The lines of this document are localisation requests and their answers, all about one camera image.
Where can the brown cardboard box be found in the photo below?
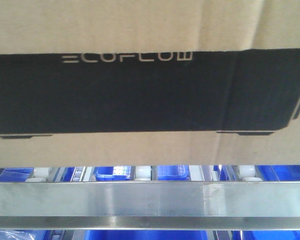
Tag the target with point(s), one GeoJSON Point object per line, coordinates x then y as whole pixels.
{"type": "Point", "coordinates": [149, 82]}

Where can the metal shelf front beam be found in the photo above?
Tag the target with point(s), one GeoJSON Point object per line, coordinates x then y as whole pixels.
{"type": "Point", "coordinates": [150, 205]}

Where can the blue plastic bin below shelf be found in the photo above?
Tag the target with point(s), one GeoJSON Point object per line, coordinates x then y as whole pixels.
{"type": "Point", "coordinates": [9, 234]}

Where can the middle grey roller rail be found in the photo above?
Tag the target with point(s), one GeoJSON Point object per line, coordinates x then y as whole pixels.
{"type": "Point", "coordinates": [143, 173]}

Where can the grey roller rail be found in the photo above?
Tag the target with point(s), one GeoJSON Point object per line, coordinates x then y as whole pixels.
{"type": "Point", "coordinates": [143, 173]}
{"type": "Point", "coordinates": [39, 175]}

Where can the left grey roller rail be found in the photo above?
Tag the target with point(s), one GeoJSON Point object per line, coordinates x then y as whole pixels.
{"type": "Point", "coordinates": [39, 175]}

